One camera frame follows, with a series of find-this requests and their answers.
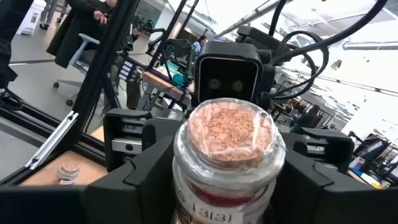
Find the silver frame bracket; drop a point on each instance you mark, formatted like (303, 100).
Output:
(51, 140)

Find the person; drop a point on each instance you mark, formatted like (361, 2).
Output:
(9, 37)
(49, 12)
(77, 28)
(200, 43)
(308, 118)

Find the person's hand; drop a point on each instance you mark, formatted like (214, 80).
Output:
(100, 17)

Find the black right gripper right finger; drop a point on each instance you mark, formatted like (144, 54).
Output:
(335, 205)

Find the wooden desk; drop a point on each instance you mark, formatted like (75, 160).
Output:
(161, 82)

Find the pale blue office chair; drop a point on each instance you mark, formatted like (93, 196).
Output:
(81, 46)

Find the glass spice jar cork lid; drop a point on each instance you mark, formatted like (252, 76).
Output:
(230, 133)
(66, 172)

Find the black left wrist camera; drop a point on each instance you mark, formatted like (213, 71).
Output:
(228, 77)

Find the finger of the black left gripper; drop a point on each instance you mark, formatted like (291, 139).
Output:
(124, 124)
(335, 155)

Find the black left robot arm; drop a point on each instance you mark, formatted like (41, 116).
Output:
(255, 34)

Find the black aluminium table frame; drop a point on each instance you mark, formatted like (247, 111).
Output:
(102, 62)

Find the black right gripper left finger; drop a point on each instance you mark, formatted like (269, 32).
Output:
(93, 205)

